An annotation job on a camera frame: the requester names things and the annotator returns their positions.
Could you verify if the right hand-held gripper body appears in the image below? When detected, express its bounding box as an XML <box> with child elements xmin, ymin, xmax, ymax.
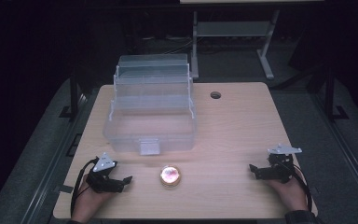
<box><xmin>255</xmin><ymin>143</ymin><xmax>303</xmax><ymax>184</ymax></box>

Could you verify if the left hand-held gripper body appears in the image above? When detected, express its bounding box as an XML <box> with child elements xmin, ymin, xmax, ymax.
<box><xmin>85</xmin><ymin>152</ymin><xmax>126</xmax><ymax>194</ymax></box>

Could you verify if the person's right hand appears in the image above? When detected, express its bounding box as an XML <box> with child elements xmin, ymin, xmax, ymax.
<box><xmin>263</xmin><ymin>169</ymin><xmax>310</xmax><ymax>214</ymax></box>

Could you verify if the white metal stand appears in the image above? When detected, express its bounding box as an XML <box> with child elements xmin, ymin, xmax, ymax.
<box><xmin>189</xmin><ymin>9</ymin><xmax>281</xmax><ymax>80</ymax></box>

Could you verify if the person's left hand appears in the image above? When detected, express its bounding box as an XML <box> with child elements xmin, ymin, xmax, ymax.
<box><xmin>71</xmin><ymin>182</ymin><xmax>116</xmax><ymax>224</ymax></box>

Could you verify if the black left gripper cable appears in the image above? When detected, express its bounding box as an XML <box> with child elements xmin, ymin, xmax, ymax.
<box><xmin>70</xmin><ymin>158</ymin><xmax>99</xmax><ymax>217</ymax></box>

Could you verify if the clear plastic tiered storage box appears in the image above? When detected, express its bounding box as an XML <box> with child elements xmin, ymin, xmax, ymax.
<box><xmin>102</xmin><ymin>53</ymin><xmax>198</xmax><ymax>156</ymax></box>

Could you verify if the black metal post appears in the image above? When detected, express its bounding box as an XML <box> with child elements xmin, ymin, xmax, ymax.
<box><xmin>59</xmin><ymin>66</ymin><xmax>83</xmax><ymax>120</ymax></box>
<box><xmin>318</xmin><ymin>66</ymin><xmax>350</xmax><ymax>123</ymax></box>

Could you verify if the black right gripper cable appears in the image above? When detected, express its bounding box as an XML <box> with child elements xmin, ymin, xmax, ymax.
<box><xmin>287</xmin><ymin>161</ymin><xmax>313</xmax><ymax>212</ymax></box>

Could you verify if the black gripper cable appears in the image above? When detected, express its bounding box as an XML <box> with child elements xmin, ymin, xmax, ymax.
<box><xmin>287</xmin><ymin>161</ymin><xmax>313</xmax><ymax>212</ymax></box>
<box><xmin>70</xmin><ymin>158</ymin><xmax>99</xmax><ymax>217</ymax></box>

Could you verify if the small round gold-rimmed jar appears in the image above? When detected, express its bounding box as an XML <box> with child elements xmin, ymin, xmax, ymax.
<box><xmin>159</xmin><ymin>164</ymin><xmax>182</xmax><ymax>189</ymax></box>

